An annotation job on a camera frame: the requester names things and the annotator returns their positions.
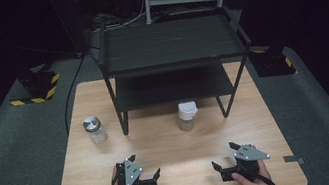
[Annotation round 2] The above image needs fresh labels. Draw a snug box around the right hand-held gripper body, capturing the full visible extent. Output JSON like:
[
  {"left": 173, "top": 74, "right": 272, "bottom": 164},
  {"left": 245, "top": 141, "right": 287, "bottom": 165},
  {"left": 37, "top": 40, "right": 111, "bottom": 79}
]
[{"left": 216, "top": 139, "right": 275, "bottom": 185}]

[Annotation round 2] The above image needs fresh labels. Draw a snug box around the black yellow striped base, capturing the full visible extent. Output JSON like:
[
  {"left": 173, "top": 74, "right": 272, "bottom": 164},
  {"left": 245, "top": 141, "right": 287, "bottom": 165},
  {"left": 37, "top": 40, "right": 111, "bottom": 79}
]
[
  {"left": 247, "top": 40, "right": 298, "bottom": 83},
  {"left": 5, "top": 67, "right": 65, "bottom": 109}
]

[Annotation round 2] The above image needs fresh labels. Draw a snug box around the black two-tier rack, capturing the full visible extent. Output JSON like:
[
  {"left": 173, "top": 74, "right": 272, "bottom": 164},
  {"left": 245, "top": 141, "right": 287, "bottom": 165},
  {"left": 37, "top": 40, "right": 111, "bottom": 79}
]
[{"left": 90, "top": 0, "right": 264, "bottom": 139}]

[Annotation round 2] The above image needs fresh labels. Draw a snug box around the white cable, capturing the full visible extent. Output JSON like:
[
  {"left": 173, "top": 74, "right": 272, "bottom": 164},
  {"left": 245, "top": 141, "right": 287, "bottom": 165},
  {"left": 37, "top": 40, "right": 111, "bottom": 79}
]
[{"left": 116, "top": 0, "right": 151, "bottom": 29}]

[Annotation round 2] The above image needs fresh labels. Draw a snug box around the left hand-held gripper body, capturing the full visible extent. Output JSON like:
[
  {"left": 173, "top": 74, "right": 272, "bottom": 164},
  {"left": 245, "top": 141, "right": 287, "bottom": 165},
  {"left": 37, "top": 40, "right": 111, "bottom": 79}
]
[{"left": 112, "top": 154, "right": 159, "bottom": 185}]

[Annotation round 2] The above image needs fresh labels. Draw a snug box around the glass jar with metal lid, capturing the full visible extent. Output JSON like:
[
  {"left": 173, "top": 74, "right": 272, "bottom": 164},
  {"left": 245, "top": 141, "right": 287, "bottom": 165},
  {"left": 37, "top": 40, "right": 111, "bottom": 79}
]
[{"left": 80, "top": 113, "right": 110, "bottom": 147}]

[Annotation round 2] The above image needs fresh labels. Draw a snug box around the black floor cable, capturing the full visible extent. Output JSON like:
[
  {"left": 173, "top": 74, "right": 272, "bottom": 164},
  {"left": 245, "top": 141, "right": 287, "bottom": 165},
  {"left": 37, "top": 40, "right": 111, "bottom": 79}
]
[{"left": 53, "top": 50, "right": 99, "bottom": 136}]

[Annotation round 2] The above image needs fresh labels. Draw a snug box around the grey tape strip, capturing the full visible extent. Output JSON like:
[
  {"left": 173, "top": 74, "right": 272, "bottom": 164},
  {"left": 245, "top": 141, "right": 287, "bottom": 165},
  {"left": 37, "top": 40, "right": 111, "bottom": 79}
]
[{"left": 282, "top": 152, "right": 307, "bottom": 169}]

